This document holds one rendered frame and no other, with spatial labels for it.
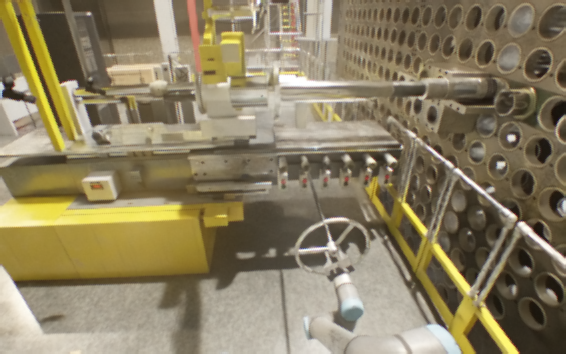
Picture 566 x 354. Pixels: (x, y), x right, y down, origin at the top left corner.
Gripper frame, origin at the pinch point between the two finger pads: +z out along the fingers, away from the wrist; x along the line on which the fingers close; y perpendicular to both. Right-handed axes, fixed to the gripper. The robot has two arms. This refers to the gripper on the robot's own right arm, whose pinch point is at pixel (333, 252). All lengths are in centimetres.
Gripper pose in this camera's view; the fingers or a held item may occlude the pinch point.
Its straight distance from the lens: 147.2
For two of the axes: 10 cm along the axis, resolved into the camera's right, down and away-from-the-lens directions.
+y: 5.3, 7.1, 4.7
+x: 8.5, -4.9, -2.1
